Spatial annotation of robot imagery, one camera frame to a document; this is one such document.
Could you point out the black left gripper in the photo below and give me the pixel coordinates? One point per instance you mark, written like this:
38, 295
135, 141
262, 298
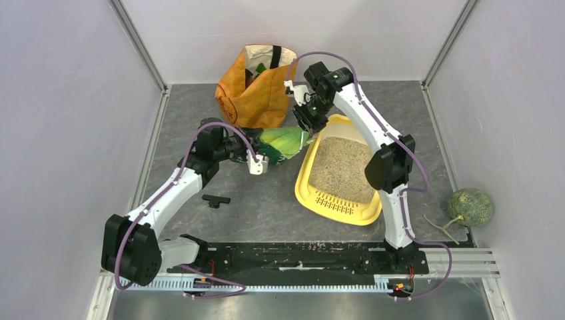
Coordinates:
252, 136

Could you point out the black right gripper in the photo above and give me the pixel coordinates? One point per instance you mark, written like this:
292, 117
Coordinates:
311, 126

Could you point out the green cat litter bag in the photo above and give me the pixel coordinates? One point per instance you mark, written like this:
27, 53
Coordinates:
278, 144

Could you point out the orange paper shopping bag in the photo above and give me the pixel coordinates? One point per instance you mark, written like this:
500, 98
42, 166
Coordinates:
251, 93

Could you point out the black bag clip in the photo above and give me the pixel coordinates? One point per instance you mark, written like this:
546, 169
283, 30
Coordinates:
215, 201

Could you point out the yellow litter box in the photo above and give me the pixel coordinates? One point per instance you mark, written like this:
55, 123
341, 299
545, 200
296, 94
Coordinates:
331, 181

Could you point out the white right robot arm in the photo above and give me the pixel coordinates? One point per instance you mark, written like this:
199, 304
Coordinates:
389, 168

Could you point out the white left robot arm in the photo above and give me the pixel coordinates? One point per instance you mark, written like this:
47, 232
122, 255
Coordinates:
132, 250

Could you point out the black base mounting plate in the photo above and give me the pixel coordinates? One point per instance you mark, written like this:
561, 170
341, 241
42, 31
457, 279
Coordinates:
306, 263

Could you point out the green netted melon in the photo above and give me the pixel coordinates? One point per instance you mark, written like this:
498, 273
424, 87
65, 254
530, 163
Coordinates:
469, 207

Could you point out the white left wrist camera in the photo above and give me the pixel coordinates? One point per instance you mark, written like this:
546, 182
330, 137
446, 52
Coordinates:
257, 164

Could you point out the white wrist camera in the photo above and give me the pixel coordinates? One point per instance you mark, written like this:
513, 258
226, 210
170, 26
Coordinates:
299, 93
257, 164

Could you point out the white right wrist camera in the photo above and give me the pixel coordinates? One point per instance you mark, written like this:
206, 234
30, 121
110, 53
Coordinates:
299, 93

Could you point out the aluminium slotted rail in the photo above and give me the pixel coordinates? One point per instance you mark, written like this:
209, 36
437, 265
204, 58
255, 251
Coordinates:
192, 283

